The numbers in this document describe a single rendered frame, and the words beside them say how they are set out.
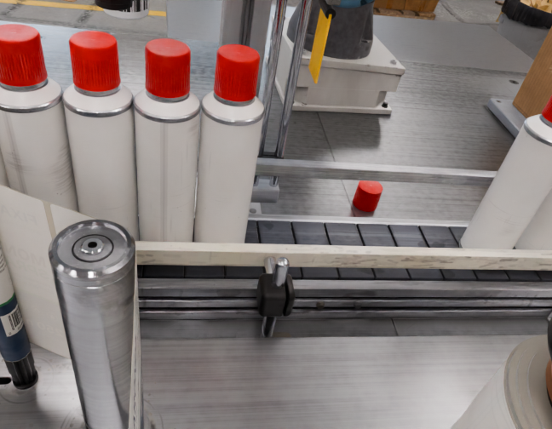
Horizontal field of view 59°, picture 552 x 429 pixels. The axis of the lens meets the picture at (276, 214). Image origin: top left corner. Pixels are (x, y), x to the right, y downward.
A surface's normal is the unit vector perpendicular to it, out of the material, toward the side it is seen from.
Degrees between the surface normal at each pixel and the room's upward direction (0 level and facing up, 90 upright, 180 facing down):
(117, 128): 90
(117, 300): 90
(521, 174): 90
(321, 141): 0
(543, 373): 1
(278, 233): 0
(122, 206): 90
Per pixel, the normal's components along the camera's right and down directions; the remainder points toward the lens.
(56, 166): 0.82, 0.46
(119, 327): 0.65, 0.57
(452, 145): 0.15, -0.75
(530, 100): -0.98, -0.03
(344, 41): 0.20, 0.37
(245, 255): 0.12, 0.66
